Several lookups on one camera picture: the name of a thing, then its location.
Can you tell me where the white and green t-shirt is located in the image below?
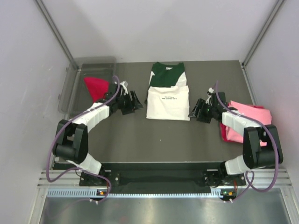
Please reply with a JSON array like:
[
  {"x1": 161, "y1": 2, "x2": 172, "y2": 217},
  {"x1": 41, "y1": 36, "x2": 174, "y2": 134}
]
[{"x1": 145, "y1": 62, "x2": 190, "y2": 121}]

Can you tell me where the pink t-shirt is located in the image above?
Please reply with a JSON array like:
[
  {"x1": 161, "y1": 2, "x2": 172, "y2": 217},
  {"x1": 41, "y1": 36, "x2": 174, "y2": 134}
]
[{"x1": 222, "y1": 105, "x2": 266, "y2": 137}]

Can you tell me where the left aluminium frame post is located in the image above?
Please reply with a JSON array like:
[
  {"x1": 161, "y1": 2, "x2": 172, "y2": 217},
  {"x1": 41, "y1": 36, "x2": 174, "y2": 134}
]
[{"x1": 33, "y1": 0, "x2": 78, "y2": 70}]

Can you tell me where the right aluminium frame post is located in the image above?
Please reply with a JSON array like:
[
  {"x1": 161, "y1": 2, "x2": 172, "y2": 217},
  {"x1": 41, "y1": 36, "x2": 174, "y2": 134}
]
[{"x1": 241, "y1": 0, "x2": 285, "y2": 70}]

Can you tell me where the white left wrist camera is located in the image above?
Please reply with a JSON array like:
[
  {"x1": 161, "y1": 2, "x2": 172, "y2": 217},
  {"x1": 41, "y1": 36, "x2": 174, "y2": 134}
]
[{"x1": 120, "y1": 81, "x2": 128, "y2": 95}]

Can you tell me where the aluminium frame post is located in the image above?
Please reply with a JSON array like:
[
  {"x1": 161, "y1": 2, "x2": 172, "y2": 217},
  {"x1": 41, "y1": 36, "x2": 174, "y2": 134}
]
[
  {"x1": 33, "y1": 0, "x2": 78, "y2": 70},
  {"x1": 241, "y1": 0, "x2": 285, "y2": 70}
]

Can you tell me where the crimson red t-shirt in bin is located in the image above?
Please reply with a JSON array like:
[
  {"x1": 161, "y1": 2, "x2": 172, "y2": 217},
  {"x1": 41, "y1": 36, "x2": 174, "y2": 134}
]
[{"x1": 84, "y1": 77, "x2": 110, "y2": 103}]

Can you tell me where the grey slotted cable duct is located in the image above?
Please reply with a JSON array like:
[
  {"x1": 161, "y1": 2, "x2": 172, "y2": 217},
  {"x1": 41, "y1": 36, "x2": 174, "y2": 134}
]
[{"x1": 46, "y1": 186, "x2": 236, "y2": 199}]

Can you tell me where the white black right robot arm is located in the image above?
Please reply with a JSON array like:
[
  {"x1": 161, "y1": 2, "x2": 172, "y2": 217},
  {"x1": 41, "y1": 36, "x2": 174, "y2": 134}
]
[{"x1": 146, "y1": 88, "x2": 283, "y2": 185}]

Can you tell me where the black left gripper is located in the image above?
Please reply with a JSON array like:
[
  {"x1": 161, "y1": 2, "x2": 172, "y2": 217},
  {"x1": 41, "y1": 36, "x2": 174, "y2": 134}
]
[{"x1": 116, "y1": 90, "x2": 144, "y2": 115}]

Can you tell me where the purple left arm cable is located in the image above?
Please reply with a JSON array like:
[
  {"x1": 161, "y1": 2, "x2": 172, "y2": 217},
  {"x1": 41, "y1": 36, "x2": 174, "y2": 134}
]
[{"x1": 46, "y1": 75, "x2": 122, "y2": 206}]

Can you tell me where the clear grey plastic bin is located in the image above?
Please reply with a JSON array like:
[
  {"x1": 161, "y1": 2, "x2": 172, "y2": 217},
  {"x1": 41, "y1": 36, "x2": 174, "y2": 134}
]
[{"x1": 58, "y1": 56, "x2": 116, "y2": 117}]

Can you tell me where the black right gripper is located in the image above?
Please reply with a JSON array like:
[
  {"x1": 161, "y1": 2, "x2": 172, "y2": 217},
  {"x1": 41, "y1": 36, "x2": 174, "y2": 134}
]
[{"x1": 188, "y1": 98, "x2": 217, "y2": 123}]

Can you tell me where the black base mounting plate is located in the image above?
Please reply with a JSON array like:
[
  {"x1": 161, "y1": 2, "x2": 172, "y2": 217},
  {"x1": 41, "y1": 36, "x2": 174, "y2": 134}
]
[{"x1": 79, "y1": 162, "x2": 246, "y2": 189}]

